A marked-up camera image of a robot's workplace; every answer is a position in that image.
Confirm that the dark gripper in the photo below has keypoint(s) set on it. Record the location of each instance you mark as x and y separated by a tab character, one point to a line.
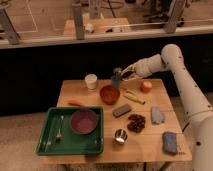
128	73

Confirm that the black dish brush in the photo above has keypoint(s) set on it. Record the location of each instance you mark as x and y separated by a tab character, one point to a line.
117	73

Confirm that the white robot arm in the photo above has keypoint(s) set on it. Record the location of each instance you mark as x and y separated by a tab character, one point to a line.
197	108

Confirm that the blue plastic cup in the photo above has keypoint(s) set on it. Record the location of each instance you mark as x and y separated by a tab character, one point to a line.
115	82

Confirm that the white paper cup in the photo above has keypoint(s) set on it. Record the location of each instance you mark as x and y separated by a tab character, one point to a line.
91	81

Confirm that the small metal cup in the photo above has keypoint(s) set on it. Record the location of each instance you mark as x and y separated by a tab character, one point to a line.
120	136

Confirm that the peach fruit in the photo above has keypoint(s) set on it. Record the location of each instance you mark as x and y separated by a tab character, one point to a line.
146	86

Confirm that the yellow banana toy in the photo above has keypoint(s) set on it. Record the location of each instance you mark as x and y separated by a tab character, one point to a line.
133	97

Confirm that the orange bowl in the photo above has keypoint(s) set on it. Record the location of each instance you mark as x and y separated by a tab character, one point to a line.
109	94

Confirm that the grey sponge block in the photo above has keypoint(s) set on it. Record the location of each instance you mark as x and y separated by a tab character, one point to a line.
121	110

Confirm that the brown grape cluster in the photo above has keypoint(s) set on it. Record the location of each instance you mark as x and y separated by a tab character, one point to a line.
136	123

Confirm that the light blue cloth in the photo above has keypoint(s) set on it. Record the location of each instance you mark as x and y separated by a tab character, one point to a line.
157	117

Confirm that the orange carrot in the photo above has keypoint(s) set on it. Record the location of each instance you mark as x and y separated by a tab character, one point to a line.
74	103

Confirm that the purple bowl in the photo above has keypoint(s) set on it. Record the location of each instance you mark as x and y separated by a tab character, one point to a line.
83	121

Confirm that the green plastic tray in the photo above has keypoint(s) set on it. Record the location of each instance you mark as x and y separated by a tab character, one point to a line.
70	143

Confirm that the silver fork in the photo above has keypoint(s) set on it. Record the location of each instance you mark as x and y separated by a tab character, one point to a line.
59	133

